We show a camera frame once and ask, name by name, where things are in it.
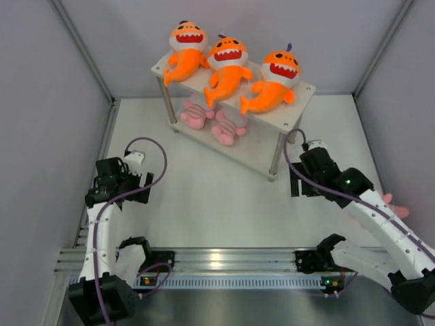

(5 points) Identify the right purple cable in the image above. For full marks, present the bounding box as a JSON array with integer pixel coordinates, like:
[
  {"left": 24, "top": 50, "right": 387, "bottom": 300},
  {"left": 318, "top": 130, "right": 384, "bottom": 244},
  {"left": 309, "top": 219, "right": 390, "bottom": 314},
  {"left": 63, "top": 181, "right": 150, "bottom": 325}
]
[{"left": 282, "top": 128, "right": 435, "bottom": 300}]

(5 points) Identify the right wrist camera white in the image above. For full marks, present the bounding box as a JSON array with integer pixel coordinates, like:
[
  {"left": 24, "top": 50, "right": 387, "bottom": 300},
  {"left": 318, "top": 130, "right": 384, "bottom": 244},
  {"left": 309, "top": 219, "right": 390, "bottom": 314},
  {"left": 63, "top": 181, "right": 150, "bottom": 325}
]
[{"left": 302, "top": 139, "right": 328, "bottom": 151}]

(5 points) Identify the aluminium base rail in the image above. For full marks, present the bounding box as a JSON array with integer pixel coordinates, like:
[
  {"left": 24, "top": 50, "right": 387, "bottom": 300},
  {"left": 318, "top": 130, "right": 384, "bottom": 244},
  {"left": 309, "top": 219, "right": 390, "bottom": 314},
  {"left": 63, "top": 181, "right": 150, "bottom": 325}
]
[{"left": 54, "top": 220, "right": 425, "bottom": 274}]

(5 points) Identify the perforated cable duct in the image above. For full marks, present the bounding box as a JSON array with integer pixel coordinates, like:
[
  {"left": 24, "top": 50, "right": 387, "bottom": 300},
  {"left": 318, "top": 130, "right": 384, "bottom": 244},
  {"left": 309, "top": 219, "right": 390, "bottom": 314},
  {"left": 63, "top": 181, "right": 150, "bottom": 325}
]
[{"left": 133, "top": 275, "right": 340, "bottom": 291}]

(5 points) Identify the purple cable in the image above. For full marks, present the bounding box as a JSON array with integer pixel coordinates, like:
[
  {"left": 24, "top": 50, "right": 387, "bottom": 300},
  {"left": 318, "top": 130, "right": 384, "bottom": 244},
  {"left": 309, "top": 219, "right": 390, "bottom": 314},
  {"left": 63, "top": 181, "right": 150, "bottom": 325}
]
[
  {"left": 282, "top": 128, "right": 435, "bottom": 300},
  {"left": 92, "top": 137, "right": 174, "bottom": 326}
]

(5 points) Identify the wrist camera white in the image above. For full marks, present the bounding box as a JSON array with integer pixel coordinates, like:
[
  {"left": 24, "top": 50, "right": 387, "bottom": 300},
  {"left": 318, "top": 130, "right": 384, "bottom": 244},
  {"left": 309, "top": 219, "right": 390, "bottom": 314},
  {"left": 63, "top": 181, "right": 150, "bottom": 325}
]
[
  {"left": 123, "top": 150, "right": 145, "bottom": 177},
  {"left": 302, "top": 139, "right": 328, "bottom": 151}
]

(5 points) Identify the pink striped plush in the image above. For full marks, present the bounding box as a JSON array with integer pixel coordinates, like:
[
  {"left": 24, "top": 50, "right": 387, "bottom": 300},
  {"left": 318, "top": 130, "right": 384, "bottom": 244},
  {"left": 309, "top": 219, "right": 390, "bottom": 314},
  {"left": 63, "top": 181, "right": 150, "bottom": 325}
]
[{"left": 211, "top": 107, "right": 248, "bottom": 147}]

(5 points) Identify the pink frog plush front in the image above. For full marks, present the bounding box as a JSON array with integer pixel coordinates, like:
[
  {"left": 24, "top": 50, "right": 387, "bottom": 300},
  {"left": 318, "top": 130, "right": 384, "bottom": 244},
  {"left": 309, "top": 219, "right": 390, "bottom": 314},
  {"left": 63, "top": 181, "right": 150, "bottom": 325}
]
[{"left": 355, "top": 192, "right": 410, "bottom": 232}]

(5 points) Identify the large orange shark plush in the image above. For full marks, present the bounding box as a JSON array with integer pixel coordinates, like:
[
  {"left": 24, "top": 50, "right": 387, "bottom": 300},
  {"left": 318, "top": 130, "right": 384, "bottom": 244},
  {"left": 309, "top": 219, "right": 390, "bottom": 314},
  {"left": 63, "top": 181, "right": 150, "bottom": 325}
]
[{"left": 240, "top": 43, "right": 301, "bottom": 114}]

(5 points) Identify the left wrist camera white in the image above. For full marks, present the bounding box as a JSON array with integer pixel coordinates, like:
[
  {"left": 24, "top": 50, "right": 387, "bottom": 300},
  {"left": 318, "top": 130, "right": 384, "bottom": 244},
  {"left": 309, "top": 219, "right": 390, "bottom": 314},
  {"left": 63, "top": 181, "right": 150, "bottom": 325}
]
[{"left": 123, "top": 150, "right": 145, "bottom": 177}]

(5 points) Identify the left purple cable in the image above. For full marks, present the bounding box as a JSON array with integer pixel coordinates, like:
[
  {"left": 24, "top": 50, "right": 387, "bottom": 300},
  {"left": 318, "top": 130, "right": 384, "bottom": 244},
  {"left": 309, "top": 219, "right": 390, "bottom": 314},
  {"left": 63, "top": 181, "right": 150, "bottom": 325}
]
[{"left": 92, "top": 137, "right": 174, "bottom": 326}]

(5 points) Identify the white two-tier shelf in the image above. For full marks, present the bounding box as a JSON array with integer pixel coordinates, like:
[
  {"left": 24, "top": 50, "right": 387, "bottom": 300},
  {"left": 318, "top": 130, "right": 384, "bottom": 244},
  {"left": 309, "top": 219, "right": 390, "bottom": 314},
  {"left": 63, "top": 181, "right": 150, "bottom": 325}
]
[{"left": 151, "top": 51, "right": 315, "bottom": 181}]

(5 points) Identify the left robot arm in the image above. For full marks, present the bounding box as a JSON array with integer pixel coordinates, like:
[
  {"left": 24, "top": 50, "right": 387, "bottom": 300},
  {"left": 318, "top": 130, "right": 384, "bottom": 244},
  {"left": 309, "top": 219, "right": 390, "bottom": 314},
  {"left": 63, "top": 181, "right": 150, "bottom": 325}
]
[{"left": 68, "top": 151, "right": 154, "bottom": 325}]

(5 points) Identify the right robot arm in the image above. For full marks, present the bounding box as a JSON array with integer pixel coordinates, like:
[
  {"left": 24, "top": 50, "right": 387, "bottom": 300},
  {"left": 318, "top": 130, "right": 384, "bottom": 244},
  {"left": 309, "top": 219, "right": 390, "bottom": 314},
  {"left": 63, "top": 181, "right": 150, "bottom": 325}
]
[{"left": 289, "top": 141, "right": 434, "bottom": 315}]

